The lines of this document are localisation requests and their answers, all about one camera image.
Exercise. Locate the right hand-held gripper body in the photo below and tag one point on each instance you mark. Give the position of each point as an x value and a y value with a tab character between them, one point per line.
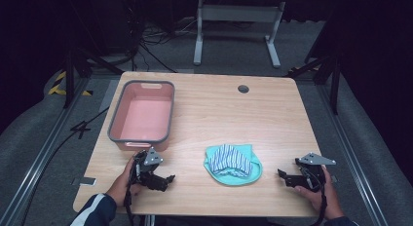
310	174

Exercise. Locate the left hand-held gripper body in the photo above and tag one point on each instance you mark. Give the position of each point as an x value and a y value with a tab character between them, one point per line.
147	170

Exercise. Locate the teal and striped cloth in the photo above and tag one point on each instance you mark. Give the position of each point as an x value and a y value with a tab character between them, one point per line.
232	164

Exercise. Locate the pink basin with grey rim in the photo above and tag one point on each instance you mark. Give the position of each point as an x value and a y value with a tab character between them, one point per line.
146	117

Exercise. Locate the person's right hand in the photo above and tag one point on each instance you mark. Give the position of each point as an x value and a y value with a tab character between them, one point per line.
321	196

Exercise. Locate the person's left hand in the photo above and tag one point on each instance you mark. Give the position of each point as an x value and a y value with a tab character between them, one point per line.
121	183

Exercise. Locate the grey tape strip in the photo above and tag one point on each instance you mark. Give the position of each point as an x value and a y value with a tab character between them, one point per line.
85	181

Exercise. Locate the black tape cross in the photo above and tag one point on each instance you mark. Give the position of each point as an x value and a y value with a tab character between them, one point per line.
80	128

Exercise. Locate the black metal stand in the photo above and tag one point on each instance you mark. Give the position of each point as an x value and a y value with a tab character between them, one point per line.
334	83
69	76

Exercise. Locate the yellow and black floor tape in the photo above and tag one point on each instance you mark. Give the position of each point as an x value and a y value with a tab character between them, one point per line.
60	86

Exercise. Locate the aluminium floor rail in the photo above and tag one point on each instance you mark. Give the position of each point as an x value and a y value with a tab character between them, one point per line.
39	161
354	161

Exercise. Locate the white metal table frame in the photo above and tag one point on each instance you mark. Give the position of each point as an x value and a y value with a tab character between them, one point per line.
238	15

